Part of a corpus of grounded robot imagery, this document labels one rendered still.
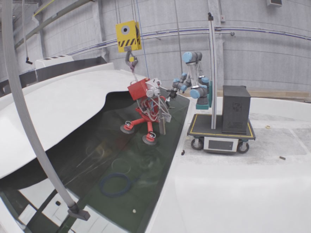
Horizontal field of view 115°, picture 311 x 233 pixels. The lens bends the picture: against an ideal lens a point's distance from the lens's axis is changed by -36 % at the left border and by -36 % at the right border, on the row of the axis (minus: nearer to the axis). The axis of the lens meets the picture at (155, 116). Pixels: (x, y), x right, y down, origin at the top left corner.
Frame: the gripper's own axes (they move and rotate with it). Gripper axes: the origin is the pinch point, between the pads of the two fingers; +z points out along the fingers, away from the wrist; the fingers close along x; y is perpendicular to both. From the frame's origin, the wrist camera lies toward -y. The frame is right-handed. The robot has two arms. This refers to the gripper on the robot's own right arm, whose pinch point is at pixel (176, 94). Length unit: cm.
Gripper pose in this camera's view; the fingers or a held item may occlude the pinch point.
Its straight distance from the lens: 247.1
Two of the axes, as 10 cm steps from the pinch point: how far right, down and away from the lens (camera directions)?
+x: -1.7, -4.2, 8.9
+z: -3.1, 8.8, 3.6
